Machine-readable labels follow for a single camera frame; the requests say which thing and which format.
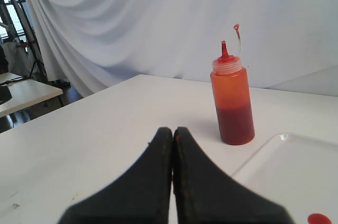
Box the red sauce drops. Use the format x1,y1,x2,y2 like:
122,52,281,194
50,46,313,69
307,213,332,224

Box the black tripod stand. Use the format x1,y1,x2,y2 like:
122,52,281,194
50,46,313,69
17,37,48,83

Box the red sauce squeeze bottle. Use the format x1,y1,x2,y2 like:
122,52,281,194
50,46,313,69
210,40,255,145

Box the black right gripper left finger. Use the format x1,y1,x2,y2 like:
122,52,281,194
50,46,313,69
59,127,173,223

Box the white rectangular plastic tray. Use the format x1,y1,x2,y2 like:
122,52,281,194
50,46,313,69
232,133,337,223

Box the white backdrop curtain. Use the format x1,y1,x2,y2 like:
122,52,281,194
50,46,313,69
27,0,337,96

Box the white side table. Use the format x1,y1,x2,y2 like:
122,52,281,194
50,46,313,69
1,79,63,117

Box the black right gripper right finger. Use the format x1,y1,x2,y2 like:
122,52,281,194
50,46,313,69
172,127,293,223

